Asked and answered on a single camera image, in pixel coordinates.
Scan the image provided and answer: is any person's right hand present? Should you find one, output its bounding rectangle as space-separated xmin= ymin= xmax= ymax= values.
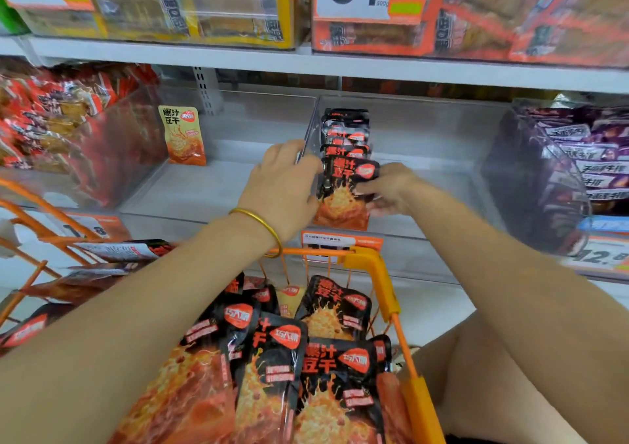
xmin=354 ymin=162 xmax=426 ymax=216

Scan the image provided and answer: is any person's left hand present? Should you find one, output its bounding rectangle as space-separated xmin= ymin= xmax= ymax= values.
xmin=236 ymin=140 xmax=324 ymax=246

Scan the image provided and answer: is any black flame print snack packet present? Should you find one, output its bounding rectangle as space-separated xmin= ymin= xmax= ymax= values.
xmin=313 ymin=157 xmax=381 ymax=232

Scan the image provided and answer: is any orange shopping cart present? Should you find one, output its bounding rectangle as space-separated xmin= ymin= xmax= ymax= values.
xmin=0 ymin=178 xmax=446 ymax=444

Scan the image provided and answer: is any yellow orange snack packet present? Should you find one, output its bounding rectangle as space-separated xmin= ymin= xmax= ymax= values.
xmin=158 ymin=105 xmax=208 ymax=167

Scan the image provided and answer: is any pile of black orange snacks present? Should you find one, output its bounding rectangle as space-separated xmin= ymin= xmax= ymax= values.
xmin=0 ymin=240 xmax=416 ymax=444

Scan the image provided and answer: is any person's right forearm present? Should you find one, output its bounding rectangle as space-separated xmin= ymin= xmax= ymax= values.
xmin=403 ymin=178 xmax=629 ymax=444

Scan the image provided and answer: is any person's left forearm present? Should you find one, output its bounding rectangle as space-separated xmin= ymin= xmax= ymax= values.
xmin=0 ymin=211 xmax=281 ymax=444

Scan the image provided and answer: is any orange blue shelf price tag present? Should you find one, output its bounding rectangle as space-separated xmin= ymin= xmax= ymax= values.
xmin=565 ymin=217 xmax=629 ymax=275

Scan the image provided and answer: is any person's right leg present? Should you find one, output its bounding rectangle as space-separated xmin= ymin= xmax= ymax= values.
xmin=413 ymin=311 xmax=583 ymax=444

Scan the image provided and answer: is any stack of yellow trimmed packets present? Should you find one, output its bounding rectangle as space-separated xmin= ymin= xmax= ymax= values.
xmin=20 ymin=0 xmax=308 ymax=50

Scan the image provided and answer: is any pile of purple packets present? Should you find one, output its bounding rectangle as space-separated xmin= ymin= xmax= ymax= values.
xmin=516 ymin=103 xmax=629 ymax=204

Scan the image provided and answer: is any stack of orange trimmed packets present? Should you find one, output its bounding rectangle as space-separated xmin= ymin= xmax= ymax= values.
xmin=313 ymin=0 xmax=629 ymax=67

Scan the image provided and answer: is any pile of red tan packets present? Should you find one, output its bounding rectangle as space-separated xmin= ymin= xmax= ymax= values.
xmin=0 ymin=64 xmax=159 ymax=165

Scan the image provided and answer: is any stack of green packets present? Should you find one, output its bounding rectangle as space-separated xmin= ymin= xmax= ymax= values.
xmin=0 ymin=0 xmax=31 ymax=37

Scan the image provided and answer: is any gold bracelet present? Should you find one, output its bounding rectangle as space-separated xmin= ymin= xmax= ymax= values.
xmin=229 ymin=207 xmax=285 ymax=258

